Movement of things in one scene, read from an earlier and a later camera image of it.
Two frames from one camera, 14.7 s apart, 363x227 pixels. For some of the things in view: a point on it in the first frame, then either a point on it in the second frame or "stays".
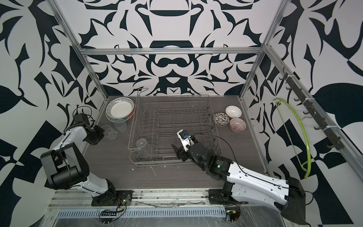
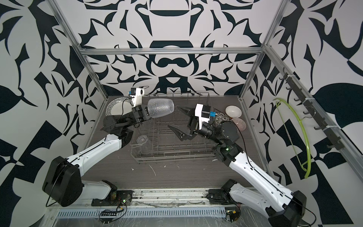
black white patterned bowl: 221,119 stays
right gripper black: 177,151 to 194,126
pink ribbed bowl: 237,125 stays
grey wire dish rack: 160,121 stays
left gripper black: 94,142 to 141,115
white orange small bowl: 233,111 stays
